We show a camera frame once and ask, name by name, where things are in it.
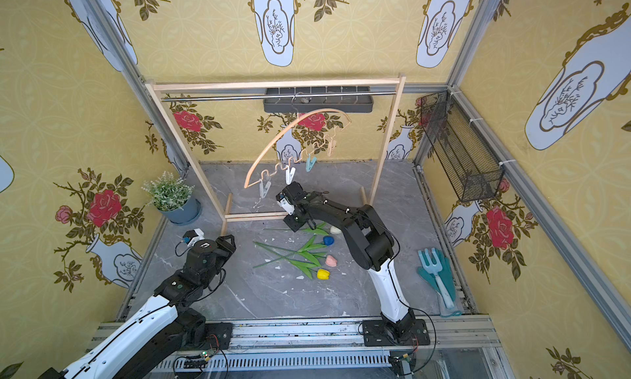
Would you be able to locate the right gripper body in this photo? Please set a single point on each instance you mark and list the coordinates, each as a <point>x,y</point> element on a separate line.
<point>294,196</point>

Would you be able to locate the orange curved clip hanger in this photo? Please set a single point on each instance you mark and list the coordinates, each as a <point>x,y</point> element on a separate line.
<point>299,137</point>

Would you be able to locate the yellow tulip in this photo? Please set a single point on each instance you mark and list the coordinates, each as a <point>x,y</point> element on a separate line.
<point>310,273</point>

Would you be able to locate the pink tulip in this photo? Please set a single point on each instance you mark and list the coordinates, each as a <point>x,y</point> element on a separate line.
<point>302,259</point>

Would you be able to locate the white tulip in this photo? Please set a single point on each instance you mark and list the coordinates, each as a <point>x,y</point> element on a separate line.
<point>316,231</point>

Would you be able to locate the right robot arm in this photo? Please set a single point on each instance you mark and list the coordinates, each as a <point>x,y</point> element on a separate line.
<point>370,243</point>

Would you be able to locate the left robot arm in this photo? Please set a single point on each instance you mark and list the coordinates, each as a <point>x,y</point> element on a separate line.
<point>165,323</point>

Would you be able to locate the white clothes peg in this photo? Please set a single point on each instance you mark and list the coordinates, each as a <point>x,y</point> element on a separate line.
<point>289,174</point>

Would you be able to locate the grey clothes peg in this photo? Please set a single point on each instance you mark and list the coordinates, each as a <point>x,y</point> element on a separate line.
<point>264,187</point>

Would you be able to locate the teal clothes peg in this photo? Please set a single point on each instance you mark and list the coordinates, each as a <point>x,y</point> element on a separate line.
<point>310,163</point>

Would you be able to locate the wooden clothes rack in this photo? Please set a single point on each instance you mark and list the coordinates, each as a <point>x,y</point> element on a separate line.
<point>155,91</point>

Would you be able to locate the blue tulip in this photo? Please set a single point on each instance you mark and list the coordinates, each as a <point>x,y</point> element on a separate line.
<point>310,246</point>

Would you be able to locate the dark grey plastic tray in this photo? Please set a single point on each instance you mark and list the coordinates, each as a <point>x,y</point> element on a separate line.
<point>349,99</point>

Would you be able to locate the potted green plant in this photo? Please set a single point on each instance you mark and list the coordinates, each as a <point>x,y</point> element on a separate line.
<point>172,197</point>

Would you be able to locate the teal garden fork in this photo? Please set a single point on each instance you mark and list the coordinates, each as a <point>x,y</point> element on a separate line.
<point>432,265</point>

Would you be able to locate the small circuit board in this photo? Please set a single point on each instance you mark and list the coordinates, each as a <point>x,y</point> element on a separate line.
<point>197,361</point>

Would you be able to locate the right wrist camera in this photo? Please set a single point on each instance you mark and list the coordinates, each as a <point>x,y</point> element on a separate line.
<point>286,202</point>

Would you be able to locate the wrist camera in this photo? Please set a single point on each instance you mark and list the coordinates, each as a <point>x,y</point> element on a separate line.
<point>286,202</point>
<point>192,236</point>

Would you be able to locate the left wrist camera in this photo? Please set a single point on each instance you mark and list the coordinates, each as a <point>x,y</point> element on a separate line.
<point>192,236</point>

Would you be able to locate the aluminium mounting rail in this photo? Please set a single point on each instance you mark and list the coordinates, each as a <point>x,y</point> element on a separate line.
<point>462,347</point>

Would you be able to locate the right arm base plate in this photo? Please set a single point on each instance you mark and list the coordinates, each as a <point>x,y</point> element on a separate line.
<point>377,333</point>

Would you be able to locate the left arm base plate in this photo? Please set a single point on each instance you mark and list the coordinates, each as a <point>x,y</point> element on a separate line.
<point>214,335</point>

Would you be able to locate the black wire mesh basket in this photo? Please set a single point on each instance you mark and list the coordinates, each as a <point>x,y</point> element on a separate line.
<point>473,170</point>

